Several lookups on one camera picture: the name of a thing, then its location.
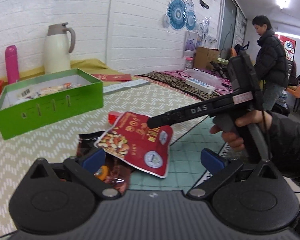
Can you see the person's right hand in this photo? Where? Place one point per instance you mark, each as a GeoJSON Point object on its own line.
{"type": "Point", "coordinates": [231, 140]}

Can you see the brown cardboard box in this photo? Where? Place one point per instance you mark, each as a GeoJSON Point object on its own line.
{"type": "Point", "coordinates": [205, 57]}

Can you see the person's right forearm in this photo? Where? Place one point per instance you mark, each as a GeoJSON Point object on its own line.
{"type": "Point", "coordinates": [290, 145]}

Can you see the red nut packet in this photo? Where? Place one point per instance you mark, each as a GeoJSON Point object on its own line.
{"type": "Point", "coordinates": [140, 150]}

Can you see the yellow table cloth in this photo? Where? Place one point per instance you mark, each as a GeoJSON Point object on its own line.
{"type": "Point", "coordinates": [90, 63]}

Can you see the red envelope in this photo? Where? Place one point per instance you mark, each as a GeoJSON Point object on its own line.
{"type": "Point", "coordinates": [112, 77]}

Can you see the dark brown snack packet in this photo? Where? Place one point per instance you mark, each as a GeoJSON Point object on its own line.
{"type": "Point", "coordinates": [117, 172]}

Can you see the orange chair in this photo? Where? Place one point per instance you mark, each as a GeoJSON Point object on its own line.
{"type": "Point", "coordinates": [298, 90]}

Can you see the cream thermos jug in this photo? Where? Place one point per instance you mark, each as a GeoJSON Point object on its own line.
{"type": "Point", "coordinates": [56, 52]}

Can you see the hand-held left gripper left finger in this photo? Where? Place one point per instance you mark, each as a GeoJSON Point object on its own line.
{"type": "Point", "coordinates": [93, 160]}

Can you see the wall picture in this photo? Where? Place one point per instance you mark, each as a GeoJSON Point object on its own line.
{"type": "Point", "coordinates": [191, 42]}

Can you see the brown pink patterned blanket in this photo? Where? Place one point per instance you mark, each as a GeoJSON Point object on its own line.
{"type": "Point", "coordinates": [165, 77]}

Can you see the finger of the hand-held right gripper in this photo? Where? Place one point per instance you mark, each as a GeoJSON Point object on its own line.
{"type": "Point", "coordinates": [180, 116]}

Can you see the red snack packet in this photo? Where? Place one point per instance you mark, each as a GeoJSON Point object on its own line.
{"type": "Point", "coordinates": [113, 118]}

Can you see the clear plastic bag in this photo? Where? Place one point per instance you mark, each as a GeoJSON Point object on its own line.
{"type": "Point", "coordinates": [200, 73]}

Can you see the small orange snack packet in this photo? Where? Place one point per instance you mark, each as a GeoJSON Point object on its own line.
{"type": "Point", "coordinates": [102, 172]}

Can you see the large blue round wall decoration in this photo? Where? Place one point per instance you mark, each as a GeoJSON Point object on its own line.
{"type": "Point", "coordinates": [177, 12]}

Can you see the pink plastic jar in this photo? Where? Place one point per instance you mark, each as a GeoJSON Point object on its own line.
{"type": "Point", "coordinates": [189, 63]}

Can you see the small blue round wall decoration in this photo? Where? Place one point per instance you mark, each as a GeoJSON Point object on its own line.
{"type": "Point", "coordinates": [190, 20]}

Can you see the red wall poster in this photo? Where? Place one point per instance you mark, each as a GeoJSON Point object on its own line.
{"type": "Point", "coordinates": [288, 46]}

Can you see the pink bottle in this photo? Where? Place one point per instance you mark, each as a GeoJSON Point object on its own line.
{"type": "Point", "coordinates": [12, 65]}

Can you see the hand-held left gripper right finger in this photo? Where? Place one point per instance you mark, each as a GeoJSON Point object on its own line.
{"type": "Point", "coordinates": [212, 161]}

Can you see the green cardboard box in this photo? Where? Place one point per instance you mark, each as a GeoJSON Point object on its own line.
{"type": "Point", "coordinates": [52, 110]}

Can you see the white power strip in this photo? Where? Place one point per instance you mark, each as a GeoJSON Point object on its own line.
{"type": "Point", "coordinates": [201, 85]}

